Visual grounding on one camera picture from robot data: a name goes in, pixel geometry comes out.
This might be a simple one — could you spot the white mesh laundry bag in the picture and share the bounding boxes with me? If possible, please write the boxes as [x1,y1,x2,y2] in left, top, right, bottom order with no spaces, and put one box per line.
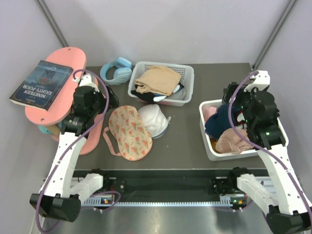
[138,104,171,139]

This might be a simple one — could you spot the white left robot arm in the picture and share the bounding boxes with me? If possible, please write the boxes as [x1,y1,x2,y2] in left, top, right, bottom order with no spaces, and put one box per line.
[30,72,111,222]

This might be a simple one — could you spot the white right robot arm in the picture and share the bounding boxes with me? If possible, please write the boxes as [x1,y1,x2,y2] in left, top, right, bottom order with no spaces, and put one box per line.
[222,70,312,234]

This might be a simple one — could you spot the floral mesh laundry bag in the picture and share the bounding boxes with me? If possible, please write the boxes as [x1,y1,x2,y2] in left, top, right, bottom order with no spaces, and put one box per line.
[103,105,153,161]

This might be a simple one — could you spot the blue headphones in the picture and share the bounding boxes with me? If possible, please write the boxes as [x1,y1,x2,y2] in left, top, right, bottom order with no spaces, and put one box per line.
[100,57,132,85]

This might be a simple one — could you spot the black garment in basket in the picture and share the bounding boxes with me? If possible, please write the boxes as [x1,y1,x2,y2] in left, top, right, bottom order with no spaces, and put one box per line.
[131,82,187,104]

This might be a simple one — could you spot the navy lace garment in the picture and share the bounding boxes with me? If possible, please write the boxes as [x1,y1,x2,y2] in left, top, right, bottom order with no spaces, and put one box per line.
[205,103,231,140]

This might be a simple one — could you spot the pink garment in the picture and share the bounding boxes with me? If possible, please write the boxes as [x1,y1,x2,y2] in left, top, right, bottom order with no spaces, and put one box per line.
[215,128,253,154]

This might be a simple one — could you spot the pink two-tier shelf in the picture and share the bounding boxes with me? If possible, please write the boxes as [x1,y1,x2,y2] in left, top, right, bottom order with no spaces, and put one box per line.
[25,47,103,155]

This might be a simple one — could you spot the white perforated plastic basket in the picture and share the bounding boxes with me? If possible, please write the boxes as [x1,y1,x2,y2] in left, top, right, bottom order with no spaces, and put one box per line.
[128,61,195,107]

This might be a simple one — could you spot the dark blue hardcover book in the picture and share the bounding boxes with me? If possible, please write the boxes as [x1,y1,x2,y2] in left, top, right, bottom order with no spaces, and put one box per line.
[10,60,73,111]

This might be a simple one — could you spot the white plastic bin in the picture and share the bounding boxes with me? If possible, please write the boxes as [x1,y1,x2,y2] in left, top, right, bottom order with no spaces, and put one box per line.
[198,98,289,161]

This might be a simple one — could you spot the beige garment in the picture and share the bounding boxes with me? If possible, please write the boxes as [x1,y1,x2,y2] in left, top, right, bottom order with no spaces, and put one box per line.
[134,65,181,96]

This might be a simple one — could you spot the teal headphones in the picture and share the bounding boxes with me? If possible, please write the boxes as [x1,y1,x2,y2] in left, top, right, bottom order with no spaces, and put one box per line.
[38,125,52,135]

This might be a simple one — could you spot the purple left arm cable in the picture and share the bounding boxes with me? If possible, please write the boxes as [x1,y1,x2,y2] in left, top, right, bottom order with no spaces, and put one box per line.
[35,69,121,233]

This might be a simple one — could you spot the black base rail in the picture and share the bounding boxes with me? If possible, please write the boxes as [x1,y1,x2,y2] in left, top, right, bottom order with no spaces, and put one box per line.
[70,169,271,208]

